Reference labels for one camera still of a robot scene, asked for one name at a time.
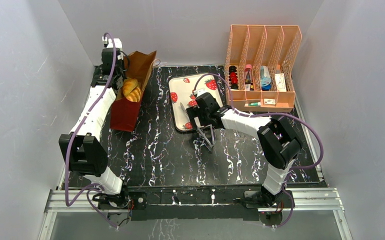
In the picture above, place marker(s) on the strawberry print tray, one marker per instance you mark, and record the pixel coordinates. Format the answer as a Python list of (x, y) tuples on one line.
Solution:
[(182, 97)]

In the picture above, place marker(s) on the fake bread loaf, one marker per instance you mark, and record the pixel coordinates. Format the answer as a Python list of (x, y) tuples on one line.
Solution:
[(129, 85), (135, 95)]

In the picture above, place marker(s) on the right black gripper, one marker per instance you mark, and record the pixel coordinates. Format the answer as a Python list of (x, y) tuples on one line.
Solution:
[(201, 124)]

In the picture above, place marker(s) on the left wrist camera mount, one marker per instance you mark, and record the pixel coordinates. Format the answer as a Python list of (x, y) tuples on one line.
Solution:
[(112, 42)]

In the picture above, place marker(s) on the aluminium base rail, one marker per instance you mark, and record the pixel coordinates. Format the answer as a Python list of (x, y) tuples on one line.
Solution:
[(197, 202)]

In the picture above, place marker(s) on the small white card box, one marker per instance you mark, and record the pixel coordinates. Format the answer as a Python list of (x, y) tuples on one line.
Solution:
[(269, 101)]

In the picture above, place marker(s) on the green white tube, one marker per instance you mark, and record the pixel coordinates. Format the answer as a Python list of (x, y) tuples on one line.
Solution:
[(253, 104)]

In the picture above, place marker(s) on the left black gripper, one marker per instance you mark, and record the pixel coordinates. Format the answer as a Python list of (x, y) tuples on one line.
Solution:
[(123, 67)]

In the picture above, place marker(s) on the red black bottle stack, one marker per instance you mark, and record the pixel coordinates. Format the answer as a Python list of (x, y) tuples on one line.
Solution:
[(233, 77)]

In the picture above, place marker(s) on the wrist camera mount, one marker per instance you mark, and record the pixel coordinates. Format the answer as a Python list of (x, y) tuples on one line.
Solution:
[(112, 42), (199, 92)]

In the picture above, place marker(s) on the peach desk organizer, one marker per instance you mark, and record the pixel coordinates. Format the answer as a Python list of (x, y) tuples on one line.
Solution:
[(261, 57)]

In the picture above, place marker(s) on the red brown paper bag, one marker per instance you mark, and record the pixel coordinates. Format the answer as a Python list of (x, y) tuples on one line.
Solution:
[(125, 109)]

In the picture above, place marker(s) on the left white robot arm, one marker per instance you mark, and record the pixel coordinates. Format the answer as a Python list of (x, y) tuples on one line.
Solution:
[(81, 148)]

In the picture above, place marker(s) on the metal tongs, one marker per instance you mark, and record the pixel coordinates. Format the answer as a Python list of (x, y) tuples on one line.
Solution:
[(207, 132)]

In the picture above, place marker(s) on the pink tube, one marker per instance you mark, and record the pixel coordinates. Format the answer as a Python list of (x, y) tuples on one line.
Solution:
[(248, 78)]

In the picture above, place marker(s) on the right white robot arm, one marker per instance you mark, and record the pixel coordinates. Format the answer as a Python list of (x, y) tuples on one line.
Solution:
[(280, 144)]

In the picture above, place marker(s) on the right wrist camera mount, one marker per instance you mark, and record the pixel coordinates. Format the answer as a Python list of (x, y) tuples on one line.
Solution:
[(199, 92)]

